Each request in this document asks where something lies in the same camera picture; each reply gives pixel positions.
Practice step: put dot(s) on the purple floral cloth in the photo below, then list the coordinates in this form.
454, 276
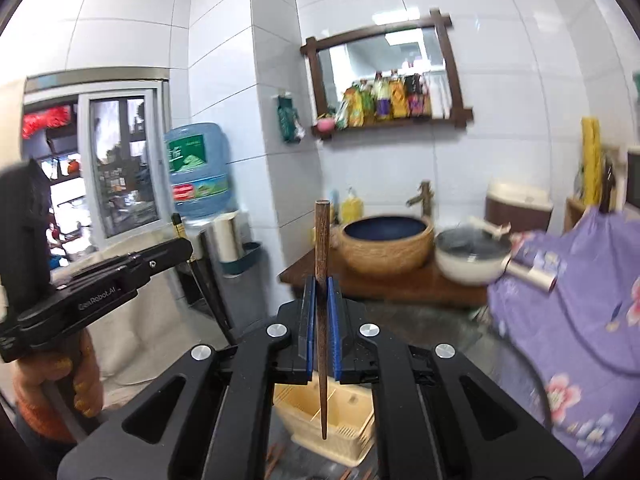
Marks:
575, 340

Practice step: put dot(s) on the white dark-red cylinder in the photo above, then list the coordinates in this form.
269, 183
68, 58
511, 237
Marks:
532, 270

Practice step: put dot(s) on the brown white lidded bin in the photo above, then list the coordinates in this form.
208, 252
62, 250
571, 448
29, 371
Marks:
517, 207

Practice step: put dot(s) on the brass bamboo-shaped faucet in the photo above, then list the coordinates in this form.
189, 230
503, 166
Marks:
424, 200

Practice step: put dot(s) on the brown wooden counter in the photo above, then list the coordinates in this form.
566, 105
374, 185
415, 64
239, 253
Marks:
390, 285

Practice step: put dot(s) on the green hanging bag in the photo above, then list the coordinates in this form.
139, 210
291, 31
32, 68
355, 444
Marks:
289, 120

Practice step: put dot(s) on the black gold-tipped chopstick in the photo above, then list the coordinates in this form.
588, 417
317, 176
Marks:
178, 225

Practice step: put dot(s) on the yellow hanging towel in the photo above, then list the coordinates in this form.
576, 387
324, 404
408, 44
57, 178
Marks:
591, 160

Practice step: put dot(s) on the white cloth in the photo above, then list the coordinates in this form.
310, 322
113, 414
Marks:
150, 325

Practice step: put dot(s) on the grey water dispenser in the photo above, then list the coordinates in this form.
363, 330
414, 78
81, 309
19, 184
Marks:
215, 300

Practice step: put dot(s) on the beige perforated utensil holder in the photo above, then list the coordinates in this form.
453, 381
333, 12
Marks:
345, 420

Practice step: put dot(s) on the white pot with lid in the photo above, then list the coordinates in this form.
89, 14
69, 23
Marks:
470, 262

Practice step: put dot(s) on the pink round ornament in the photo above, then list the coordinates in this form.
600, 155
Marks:
325, 123

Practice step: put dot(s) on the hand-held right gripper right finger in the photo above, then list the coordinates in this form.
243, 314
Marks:
335, 332

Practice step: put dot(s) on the dark brown wooden chopstick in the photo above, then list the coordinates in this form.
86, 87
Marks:
322, 240

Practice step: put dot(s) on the red fluffy duster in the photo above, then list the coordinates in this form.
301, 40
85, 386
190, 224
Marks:
45, 120

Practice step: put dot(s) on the person's left hand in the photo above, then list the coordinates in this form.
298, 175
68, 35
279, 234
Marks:
35, 390

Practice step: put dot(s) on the beige paper roll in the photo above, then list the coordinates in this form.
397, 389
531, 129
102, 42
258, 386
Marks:
227, 237

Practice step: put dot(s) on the woven pattern wash basin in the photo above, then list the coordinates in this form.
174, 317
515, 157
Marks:
385, 252

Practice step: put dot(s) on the dark wooden framed mirror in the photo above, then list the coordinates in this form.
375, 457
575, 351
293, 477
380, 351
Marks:
450, 65

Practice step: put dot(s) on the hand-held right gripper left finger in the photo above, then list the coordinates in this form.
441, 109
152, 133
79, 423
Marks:
308, 332

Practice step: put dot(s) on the yellow soap pump bottle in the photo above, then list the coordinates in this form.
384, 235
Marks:
352, 207

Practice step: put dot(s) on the metal framed glass window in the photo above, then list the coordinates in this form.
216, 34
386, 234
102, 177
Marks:
120, 170

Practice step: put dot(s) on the blue water bottle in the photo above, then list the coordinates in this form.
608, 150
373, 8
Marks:
197, 170

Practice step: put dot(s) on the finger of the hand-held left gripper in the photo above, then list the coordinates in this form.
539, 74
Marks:
160, 257

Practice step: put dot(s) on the reddish brown chopstick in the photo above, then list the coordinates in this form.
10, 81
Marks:
272, 460
352, 474

